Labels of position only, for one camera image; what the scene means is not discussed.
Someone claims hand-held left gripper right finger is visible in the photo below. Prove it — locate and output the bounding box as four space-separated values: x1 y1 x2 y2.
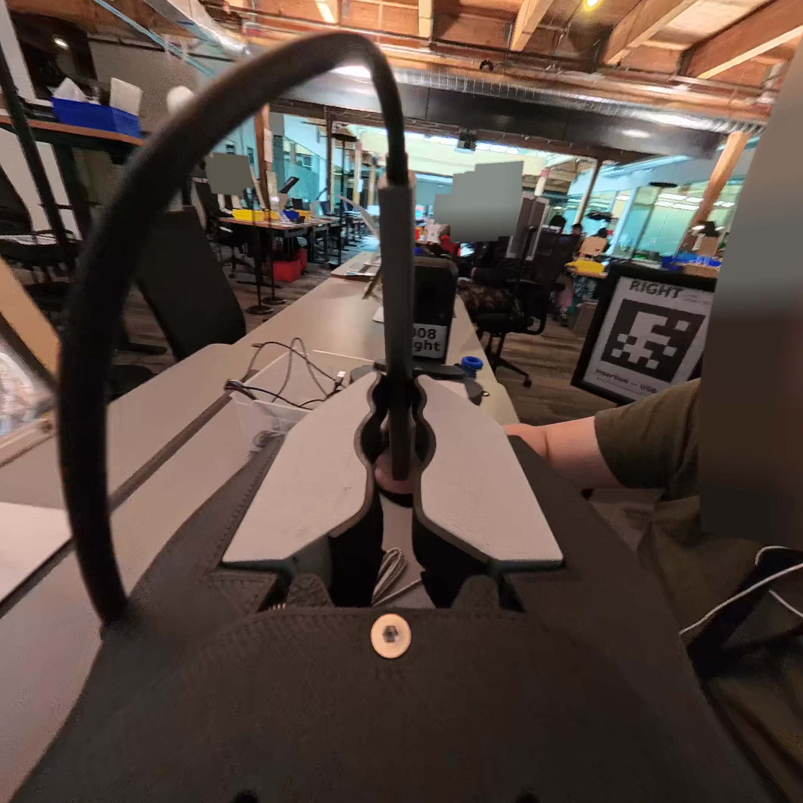
411 374 565 572

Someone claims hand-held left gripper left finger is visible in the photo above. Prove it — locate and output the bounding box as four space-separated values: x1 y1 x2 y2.
221 372 385 575

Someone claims grey usb hub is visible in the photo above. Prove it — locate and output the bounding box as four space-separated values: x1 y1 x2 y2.
58 31 419 628

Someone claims clear plastic bin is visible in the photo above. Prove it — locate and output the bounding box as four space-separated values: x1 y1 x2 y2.
228 347 378 454

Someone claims black and white braided cable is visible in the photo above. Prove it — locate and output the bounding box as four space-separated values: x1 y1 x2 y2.
370 547 424 606

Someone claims person's right hand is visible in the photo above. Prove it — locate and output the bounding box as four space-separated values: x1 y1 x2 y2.
374 461 415 498

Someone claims red storage bin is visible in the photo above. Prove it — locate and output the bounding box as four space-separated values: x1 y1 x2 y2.
271 246 309 284

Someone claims person's olive shirt torso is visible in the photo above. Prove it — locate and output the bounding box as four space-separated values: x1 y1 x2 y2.
591 376 803 803

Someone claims black framed marker sign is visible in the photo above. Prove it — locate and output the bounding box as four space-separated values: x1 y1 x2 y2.
570 262 717 407

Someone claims white tablet stand base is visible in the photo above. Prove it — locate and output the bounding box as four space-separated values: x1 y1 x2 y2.
0 501 74 604

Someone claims wood-edged display board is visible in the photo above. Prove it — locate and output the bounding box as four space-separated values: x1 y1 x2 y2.
0 256 65 469

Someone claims blue plastic bin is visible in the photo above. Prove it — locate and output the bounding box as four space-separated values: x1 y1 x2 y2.
50 93 145 140

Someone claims high wooden table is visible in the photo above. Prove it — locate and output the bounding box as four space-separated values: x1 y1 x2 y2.
0 112 146 165

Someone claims thin white cord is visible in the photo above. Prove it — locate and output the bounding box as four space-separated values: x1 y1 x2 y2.
679 545 803 636

